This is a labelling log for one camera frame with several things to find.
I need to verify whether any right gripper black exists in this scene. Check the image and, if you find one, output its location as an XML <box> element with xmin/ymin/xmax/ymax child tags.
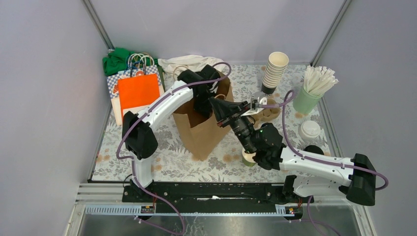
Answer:
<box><xmin>209</xmin><ymin>97</ymin><xmax>258</xmax><ymax>154</ymax></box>

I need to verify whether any brown paper bag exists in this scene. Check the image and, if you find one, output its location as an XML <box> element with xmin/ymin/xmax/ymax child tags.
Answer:
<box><xmin>173</xmin><ymin>78</ymin><xmax>234</xmax><ymax>160</ymax></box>

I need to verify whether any brown pulp cup carrier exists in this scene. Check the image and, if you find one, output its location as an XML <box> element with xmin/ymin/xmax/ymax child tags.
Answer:
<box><xmin>249</xmin><ymin>107</ymin><xmax>281</xmax><ymax>128</ymax></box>

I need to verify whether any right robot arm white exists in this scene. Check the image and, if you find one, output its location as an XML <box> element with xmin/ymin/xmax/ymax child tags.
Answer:
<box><xmin>209</xmin><ymin>97</ymin><xmax>376</xmax><ymax>206</ymax></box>

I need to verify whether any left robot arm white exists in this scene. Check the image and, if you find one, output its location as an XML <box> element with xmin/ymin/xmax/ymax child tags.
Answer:
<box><xmin>120</xmin><ymin>65</ymin><xmax>229</xmax><ymax>202</ymax></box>

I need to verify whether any white cloth bag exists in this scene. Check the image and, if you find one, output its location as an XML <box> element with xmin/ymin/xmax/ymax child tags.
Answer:
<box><xmin>158</xmin><ymin>55</ymin><xmax>223</xmax><ymax>79</ymax></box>

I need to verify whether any green paper cup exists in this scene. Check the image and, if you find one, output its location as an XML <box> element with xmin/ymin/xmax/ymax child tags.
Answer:
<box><xmin>242</xmin><ymin>149</ymin><xmax>257</xmax><ymax>167</ymax></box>

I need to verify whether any orange paper bag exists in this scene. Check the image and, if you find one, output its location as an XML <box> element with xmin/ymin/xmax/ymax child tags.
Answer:
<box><xmin>118</xmin><ymin>74</ymin><xmax>161</xmax><ymax>117</ymax></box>

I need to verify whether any floral table mat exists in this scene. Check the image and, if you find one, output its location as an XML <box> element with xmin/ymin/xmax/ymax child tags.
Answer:
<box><xmin>90</xmin><ymin>65</ymin><xmax>334</xmax><ymax>183</ymax></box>

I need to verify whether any stack of paper cups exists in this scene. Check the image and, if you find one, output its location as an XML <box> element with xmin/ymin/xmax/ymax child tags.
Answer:
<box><xmin>261</xmin><ymin>52</ymin><xmax>289</xmax><ymax>95</ymax></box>

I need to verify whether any green straw holder cup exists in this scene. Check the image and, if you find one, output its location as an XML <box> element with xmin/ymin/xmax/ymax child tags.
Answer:
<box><xmin>293</xmin><ymin>87</ymin><xmax>323</xmax><ymax>115</ymax></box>

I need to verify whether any blue checkered paper bag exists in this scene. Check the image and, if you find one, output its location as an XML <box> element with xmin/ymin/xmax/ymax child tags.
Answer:
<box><xmin>107</xmin><ymin>65</ymin><xmax>165</xmax><ymax>125</ymax></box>

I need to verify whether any green cloth bag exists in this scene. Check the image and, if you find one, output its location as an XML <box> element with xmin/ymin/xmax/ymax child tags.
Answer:
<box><xmin>102</xmin><ymin>47</ymin><xmax>158</xmax><ymax>76</ymax></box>

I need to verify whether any black cup lids stack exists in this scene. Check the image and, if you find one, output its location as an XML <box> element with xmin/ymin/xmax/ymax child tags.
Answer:
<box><xmin>303</xmin><ymin>145</ymin><xmax>324</xmax><ymax>156</ymax></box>

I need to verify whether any white wrapped straws bundle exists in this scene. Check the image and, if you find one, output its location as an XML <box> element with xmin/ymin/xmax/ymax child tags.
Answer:
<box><xmin>303</xmin><ymin>65</ymin><xmax>339</xmax><ymax>96</ymax></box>

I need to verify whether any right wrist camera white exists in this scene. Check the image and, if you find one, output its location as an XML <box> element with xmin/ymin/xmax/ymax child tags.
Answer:
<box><xmin>242</xmin><ymin>91</ymin><xmax>268</xmax><ymax>116</ymax></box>

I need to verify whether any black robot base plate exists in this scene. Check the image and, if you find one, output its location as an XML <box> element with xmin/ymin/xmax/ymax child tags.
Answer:
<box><xmin>122</xmin><ymin>182</ymin><xmax>308</xmax><ymax>213</ymax></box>

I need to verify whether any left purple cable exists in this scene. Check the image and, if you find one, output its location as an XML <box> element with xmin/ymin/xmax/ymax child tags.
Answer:
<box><xmin>116</xmin><ymin>61</ymin><xmax>232</xmax><ymax>235</ymax></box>

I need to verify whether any white slotted cable duct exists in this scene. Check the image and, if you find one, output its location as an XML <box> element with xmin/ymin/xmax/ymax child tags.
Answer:
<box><xmin>85</xmin><ymin>205</ymin><xmax>298</xmax><ymax>217</ymax></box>

